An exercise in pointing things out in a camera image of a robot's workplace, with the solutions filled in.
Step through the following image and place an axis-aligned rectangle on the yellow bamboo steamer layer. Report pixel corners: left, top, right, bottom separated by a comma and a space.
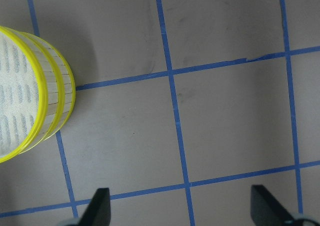
22, 32, 76, 153
0, 26, 48, 163

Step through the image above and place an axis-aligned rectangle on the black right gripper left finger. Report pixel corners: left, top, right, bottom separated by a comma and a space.
79, 188, 111, 226

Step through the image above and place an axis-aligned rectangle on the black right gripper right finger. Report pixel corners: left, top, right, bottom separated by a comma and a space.
250, 185, 295, 226

